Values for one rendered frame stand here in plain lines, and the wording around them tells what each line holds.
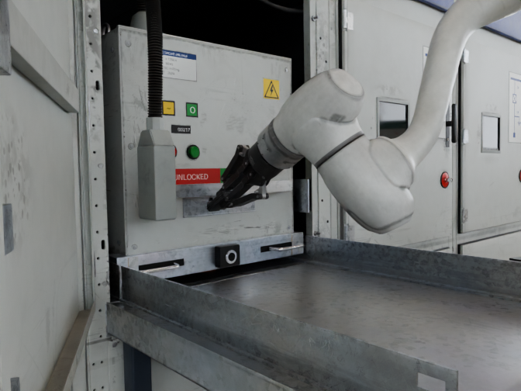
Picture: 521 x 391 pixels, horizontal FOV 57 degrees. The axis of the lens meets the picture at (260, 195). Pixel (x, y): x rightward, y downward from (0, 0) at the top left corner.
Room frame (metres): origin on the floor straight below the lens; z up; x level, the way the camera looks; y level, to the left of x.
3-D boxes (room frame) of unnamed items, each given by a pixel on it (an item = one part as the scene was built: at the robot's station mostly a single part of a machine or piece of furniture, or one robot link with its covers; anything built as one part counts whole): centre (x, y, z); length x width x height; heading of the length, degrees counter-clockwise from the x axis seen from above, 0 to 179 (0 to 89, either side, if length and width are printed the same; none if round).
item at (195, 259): (1.15, 0.10, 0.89); 0.54 x 0.05 x 0.06; 131
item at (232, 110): (1.14, 0.09, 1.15); 0.48 x 0.01 x 0.48; 131
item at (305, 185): (1.42, -0.06, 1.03); 0.30 x 0.08 x 0.09; 41
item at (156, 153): (0.95, 0.21, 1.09); 0.08 x 0.05 x 0.17; 41
